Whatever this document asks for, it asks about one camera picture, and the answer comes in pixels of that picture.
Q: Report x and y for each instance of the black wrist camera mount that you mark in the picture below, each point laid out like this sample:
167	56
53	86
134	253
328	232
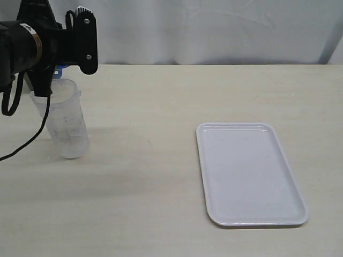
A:
38	12

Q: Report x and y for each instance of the tall translucent plastic container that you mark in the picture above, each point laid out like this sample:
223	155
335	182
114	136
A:
65	121

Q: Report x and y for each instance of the blue plastic snap lid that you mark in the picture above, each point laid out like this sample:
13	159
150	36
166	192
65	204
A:
59	71

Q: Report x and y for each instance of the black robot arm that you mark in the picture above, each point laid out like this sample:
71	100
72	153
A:
35	44

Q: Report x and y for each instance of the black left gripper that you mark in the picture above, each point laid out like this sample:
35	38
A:
74	45

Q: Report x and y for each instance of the white rectangular tray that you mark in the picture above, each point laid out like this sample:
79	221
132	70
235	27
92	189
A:
247	180

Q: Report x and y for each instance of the white backdrop curtain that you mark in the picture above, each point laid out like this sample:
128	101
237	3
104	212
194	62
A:
215	32

